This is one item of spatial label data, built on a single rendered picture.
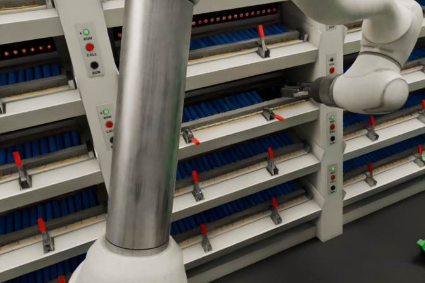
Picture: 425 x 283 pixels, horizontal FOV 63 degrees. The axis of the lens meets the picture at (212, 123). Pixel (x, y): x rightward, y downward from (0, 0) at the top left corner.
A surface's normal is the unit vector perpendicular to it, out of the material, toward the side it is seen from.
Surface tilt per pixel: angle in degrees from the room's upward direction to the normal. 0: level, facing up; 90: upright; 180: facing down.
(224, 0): 111
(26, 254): 21
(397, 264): 0
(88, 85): 90
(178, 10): 89
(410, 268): 0
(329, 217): 90
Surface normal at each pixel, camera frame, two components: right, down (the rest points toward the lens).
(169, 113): 0.71, 0.16
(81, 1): 0.38, 0.28
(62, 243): 0.02, -0.77
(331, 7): 0.43, 0.78
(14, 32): 0.40, 0.59
